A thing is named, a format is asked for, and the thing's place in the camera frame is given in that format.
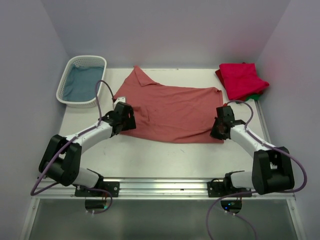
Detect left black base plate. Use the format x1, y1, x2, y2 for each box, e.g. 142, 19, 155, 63
74, 180, 120, 198

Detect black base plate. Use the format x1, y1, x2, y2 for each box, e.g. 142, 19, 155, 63
207, 178, 252, 198
74, 180, 120, 198

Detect aluminium mounting rail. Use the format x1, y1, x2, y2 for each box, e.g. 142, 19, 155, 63
34, 178, 295, 200

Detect blue t shirt in basket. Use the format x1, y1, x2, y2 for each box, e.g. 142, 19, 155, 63
62, 64, 104, 102

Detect folded green t shirt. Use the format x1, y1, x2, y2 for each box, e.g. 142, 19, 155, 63
240, 93, 262, 102

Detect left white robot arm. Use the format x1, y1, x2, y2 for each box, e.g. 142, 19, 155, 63
38, 102, 136, 197

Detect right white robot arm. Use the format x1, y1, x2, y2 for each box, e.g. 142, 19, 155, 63
210, 105, 295, 197

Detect salmon pink t shirt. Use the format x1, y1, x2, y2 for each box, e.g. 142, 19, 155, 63
114, 66, 223, 144

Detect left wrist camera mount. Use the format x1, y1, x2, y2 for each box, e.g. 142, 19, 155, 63
113, 96, 126, 108

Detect folded crimson t shirt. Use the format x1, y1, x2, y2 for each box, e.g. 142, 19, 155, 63
219, 63, 270, 100

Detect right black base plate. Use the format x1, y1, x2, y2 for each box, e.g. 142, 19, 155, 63
207, 178, 252, 198

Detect white perforated plastic basket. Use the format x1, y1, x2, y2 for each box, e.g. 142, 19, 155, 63
56, 55, 107, 108

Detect folded dark red t shirt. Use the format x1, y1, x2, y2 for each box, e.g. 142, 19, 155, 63
215, 69, 225, 87

